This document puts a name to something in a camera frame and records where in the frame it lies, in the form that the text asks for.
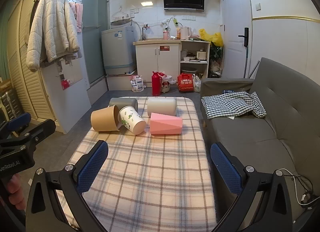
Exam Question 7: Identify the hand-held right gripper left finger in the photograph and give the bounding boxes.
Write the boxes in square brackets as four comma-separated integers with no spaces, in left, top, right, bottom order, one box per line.
[26,140,109,232]

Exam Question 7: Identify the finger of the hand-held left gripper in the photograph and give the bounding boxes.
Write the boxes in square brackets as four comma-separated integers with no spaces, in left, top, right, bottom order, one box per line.
[0,112,32,138]
[0,119,56,158]

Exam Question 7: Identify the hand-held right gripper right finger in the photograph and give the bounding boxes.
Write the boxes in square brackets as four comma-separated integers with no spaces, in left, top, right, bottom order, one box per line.
[210,142,301,232]

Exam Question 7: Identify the brown paper cup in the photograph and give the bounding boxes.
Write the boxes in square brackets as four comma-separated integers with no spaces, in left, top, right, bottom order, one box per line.
[90,105,121,132]

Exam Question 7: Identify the white cup with green print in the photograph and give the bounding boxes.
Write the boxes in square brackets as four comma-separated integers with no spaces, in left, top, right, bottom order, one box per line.
[118,106,147,136]

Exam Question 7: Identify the grey cup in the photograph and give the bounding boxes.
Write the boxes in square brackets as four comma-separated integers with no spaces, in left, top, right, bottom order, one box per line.
[109,97,139,112]

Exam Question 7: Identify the pink faceted cup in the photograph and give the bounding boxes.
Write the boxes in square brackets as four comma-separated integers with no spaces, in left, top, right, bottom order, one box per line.
[149,112,183,135]

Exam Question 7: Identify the cream white cup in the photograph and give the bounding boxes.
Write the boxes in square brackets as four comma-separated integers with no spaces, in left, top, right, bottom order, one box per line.
[147,97,177,117]

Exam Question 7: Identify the person's left hand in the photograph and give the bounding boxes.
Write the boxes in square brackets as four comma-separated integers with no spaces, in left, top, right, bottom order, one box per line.
[4,173,26,213]

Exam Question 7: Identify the white leaning board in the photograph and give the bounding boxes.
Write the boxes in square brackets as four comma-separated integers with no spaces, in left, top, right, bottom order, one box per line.
[41,52,92,134]

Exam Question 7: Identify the louvred wardrobe door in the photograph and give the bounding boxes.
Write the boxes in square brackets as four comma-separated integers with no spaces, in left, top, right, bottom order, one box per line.
[6,0,62,128]

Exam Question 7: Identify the grey sofa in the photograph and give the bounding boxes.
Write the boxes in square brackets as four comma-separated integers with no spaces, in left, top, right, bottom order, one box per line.
[200,57,320,232]

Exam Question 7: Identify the plaid table blanket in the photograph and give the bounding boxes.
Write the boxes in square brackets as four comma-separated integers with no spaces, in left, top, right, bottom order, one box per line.
[56,96,217,232]

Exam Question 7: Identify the blue checked cloth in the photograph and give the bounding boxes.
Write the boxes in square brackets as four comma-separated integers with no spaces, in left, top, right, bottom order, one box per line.
[201,91,267,120]

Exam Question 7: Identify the white plastic bag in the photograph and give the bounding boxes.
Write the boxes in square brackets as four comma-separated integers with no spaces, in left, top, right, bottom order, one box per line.
[192,74,202,93]

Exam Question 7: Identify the white washing machine plinth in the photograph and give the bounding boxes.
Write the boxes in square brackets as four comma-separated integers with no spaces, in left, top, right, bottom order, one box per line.
[106,69,138,91]

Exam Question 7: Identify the red gift bag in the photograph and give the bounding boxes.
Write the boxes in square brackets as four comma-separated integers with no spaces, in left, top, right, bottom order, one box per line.
[177,73,194,92]

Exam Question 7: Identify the white puffer jacket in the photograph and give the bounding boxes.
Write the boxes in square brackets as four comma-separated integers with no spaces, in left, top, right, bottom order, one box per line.
[26,0,81,73]

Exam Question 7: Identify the white and blue package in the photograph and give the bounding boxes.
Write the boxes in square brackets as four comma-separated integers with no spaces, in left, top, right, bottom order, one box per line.
[129,74,144,92]

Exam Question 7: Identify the white open shelf unit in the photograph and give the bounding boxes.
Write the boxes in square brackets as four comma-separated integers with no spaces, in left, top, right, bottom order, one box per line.
[179,40,211,82]

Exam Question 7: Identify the red thermos flask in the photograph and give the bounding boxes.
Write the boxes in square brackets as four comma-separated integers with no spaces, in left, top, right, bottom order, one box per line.
[151,71,161,96]

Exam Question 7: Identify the frosted glass sliding door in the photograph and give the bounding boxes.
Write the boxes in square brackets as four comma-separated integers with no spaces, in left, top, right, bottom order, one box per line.
[82,0,111,86]

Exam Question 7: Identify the grey washing machine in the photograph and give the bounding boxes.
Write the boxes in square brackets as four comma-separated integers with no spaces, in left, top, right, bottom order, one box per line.
[101,20,137,76]

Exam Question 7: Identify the pink garment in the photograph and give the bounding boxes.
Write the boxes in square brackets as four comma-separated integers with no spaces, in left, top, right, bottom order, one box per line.
[69,2,84,33]

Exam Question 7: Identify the white sink cabinet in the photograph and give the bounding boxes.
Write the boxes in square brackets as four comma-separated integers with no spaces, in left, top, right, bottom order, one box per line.
[133,39,181,88]

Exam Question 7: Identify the yellow plastic bag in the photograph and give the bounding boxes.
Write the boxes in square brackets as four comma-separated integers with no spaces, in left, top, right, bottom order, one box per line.
[199,29,224,47]

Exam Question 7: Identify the metal faucet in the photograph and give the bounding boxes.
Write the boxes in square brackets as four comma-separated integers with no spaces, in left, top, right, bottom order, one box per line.
[141,23,151,41]

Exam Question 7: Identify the white electric kettle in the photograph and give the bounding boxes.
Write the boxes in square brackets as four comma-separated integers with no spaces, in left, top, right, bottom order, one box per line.
[180,26,193,40]

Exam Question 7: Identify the white door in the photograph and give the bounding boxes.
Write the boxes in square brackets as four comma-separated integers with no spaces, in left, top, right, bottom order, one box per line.
[221,0,253,80]

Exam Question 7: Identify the white cable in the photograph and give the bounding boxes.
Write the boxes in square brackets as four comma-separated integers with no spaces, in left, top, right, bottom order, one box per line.
[277,168,306,205]

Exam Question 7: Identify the black cable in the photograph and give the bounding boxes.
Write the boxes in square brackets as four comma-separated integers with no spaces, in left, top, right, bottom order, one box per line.
[287,175,315,209]

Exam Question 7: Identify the black door handle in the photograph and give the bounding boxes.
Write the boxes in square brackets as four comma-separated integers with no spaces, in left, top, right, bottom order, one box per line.
[238,27,249,47]

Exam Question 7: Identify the wire clothes hanger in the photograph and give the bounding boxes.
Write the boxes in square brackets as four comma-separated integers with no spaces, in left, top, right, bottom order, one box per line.
[111,6,131,20]

